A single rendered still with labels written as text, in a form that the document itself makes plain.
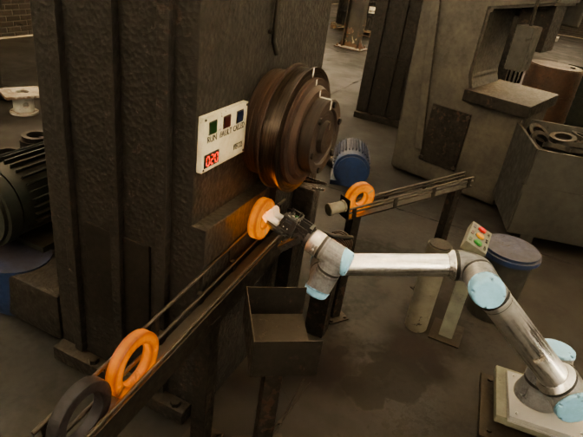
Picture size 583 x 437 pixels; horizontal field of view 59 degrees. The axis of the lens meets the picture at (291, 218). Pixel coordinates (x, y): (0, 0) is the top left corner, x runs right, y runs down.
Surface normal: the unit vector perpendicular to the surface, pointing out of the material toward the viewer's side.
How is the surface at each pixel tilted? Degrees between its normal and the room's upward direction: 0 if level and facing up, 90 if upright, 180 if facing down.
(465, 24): 90
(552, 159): 90
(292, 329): 5
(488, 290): 81
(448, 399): 0
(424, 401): 0
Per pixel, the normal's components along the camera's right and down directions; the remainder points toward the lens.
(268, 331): 0.14, -0.83
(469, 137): -0.63, 0.29
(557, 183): -0.18, 0.44
